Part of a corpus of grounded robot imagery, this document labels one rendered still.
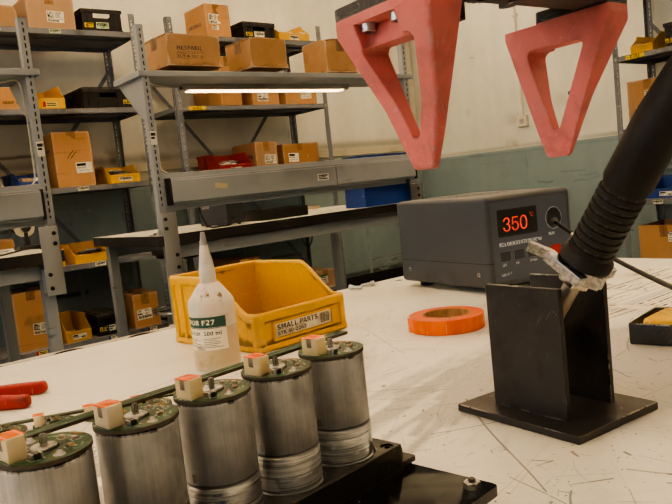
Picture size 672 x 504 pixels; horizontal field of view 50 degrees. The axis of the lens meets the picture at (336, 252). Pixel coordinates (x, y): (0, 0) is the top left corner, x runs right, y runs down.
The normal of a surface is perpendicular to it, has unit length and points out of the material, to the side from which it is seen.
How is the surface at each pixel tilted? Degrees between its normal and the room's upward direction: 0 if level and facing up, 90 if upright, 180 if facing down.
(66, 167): 89
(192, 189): 90
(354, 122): 90
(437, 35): 112
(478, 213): 90
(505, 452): 0
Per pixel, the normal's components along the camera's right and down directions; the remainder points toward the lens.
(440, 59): 0.56, 0.38
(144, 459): 0.33, 0.05
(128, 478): -0.01, 0.10
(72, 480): 0.80, -0.03
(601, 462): -0.11, -0.99
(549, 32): -0.82, 0.07
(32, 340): 0.63, -0.01
